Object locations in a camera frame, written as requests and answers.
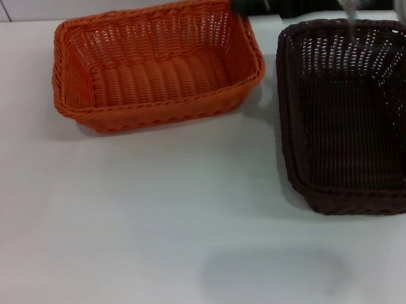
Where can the dark brown woven plastic basket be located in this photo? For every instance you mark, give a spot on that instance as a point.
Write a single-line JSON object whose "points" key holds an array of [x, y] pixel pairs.
{"points": [[344, 124]]}

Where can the orange woven plastic basket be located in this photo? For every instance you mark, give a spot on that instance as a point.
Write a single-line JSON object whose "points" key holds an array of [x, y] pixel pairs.
{"points": [[158, 79]]}

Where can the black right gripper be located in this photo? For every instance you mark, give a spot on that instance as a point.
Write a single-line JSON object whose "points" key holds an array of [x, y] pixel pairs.
{"points": [[304, 0]]}

